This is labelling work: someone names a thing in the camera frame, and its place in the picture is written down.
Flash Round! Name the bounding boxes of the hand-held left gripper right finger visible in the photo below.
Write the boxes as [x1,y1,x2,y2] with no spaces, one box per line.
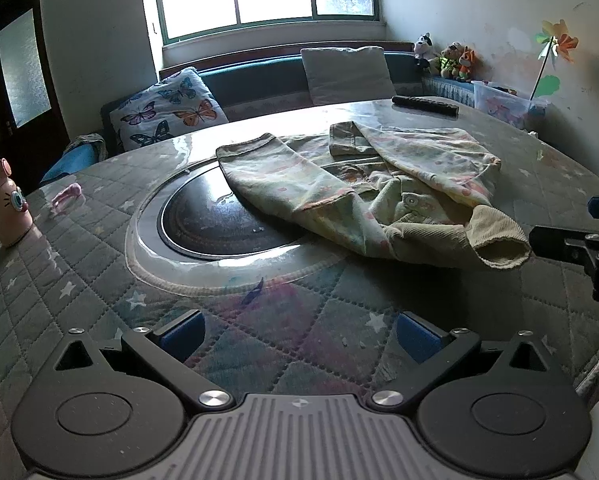
[367,311,556,413]

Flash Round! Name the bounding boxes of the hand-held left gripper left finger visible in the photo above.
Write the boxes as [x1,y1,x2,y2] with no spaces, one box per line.
[53,310,236,413]

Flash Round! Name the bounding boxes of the floral children's jacket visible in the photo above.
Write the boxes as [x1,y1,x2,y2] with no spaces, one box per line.
[216,121,533,269]

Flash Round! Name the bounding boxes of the round black hotplate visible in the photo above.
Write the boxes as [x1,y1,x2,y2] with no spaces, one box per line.
[160,169,311,261]

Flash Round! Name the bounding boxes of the quilted star table cover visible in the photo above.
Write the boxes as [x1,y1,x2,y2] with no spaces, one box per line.
[0,97,599,480]

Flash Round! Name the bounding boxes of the clear plastic storage box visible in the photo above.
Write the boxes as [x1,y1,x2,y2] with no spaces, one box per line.
[472,80,550,133]

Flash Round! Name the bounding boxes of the colourful pinwheel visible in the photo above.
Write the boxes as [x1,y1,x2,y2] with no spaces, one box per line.
[529,19,580,102]

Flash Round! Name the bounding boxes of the small pink hair clip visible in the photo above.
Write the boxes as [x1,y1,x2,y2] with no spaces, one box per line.
[52,184,85,212]

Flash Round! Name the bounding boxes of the blue patterned bench cover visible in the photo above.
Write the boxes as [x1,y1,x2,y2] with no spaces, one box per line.
[422,76,480,111]

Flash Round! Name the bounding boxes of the black remote control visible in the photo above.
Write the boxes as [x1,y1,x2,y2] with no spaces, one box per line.
[392,95,460,118]

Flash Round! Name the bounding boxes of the orange plush fox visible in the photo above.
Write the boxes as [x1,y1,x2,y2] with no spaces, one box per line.
[457,46,478,83]

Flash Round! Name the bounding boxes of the blue blanket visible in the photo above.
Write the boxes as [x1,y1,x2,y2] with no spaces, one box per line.
[39,133,108,186]

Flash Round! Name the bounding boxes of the brown plush bear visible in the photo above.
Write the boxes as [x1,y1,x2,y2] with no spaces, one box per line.
[438,42,463,80]

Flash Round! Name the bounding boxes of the pink cartoon bottle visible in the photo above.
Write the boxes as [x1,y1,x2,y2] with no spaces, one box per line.
[0,157,33,248]

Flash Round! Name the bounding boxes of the butterfly print pillow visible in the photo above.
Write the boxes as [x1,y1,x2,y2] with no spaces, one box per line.
[110,66,229,152]

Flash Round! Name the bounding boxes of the black and white plush toy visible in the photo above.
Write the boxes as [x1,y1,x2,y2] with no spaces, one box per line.
[413,32,435,72]

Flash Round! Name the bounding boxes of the teal sofa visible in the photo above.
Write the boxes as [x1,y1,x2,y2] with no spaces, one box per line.
[102,50,425,156]

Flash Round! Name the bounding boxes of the white cushion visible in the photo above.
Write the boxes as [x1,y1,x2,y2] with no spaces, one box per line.
[301,46,397,107]

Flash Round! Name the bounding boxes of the dark door with frosted glass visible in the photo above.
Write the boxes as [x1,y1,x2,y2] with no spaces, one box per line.
[0,0,71,193]

